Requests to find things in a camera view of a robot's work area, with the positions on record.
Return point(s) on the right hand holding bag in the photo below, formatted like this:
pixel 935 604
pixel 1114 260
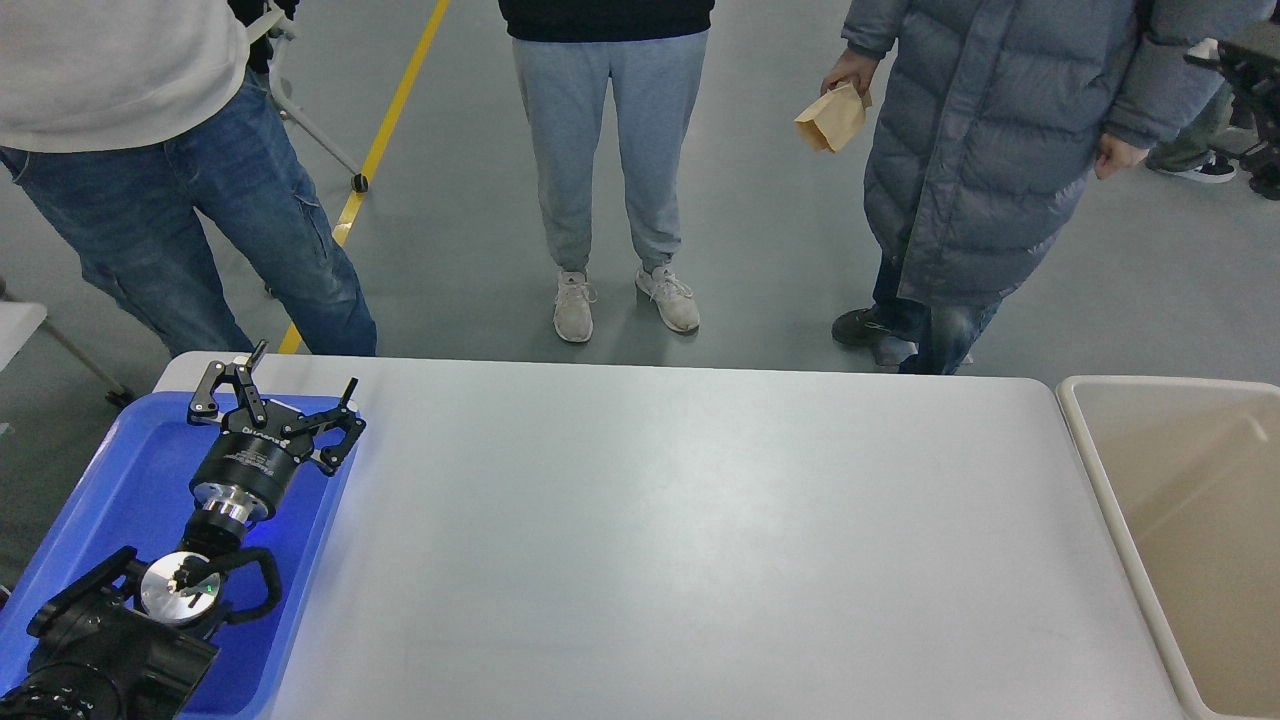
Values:
pixel 851 68

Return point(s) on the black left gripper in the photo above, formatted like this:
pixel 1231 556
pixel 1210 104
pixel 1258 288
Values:
pixel 261 445

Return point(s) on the left hand of coat person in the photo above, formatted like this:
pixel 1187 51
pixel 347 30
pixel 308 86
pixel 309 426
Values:
pixel 1113 154

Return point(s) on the brown paper bag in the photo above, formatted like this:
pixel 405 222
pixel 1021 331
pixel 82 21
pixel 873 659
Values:
pixel 834 118

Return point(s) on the person in grey puffer coat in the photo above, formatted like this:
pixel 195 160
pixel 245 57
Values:
pixel 985 142

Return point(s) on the beige plastic bin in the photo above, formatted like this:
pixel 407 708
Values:
pixel 1186 471

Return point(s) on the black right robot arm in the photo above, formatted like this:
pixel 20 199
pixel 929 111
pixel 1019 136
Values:
pixel 1249 62

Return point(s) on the person in white sweater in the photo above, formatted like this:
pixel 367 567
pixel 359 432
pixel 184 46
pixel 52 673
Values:
pixel 129 123

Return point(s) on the white side table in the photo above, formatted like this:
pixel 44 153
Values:
pixel 29 336

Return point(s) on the blue plastic tray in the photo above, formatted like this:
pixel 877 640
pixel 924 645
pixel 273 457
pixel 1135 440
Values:
pixel 135 493

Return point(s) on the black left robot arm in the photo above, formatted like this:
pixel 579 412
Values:
pixel 173 582

